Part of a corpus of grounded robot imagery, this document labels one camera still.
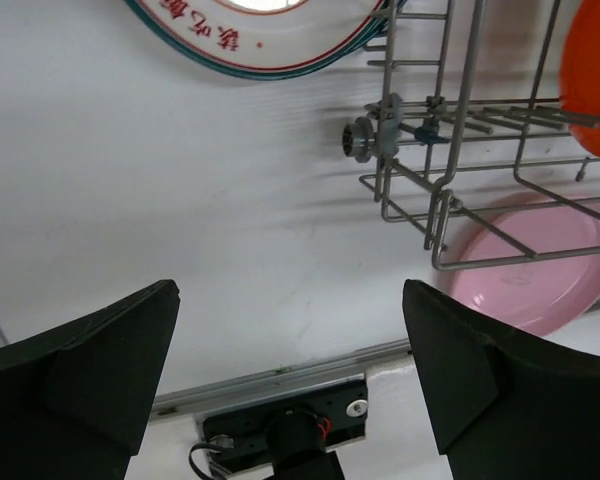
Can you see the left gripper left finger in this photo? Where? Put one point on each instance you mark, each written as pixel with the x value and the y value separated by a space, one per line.
pixel 43 445

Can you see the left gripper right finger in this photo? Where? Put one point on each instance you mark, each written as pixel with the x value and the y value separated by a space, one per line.
pixel 503 403

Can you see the pink plate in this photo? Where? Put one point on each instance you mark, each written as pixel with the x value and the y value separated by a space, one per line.
pixel 536 297

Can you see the small orange plate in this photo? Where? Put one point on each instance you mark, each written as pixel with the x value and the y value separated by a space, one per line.
pixel 580 63

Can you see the white plate green lettered rim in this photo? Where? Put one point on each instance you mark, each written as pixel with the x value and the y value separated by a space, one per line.
pixel 260 75

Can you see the white plate teal quatrefoil design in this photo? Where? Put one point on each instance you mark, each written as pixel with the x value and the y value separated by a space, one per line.
pixel 290 72

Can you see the aluminium table edge rail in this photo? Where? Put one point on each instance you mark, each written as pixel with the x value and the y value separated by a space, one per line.
pixel 280 375

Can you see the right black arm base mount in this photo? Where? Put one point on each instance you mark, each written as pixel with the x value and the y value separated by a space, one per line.
pixel 234 442

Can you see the grey wire dish rack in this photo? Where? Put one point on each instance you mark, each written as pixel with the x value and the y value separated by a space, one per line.
pixel 472 141

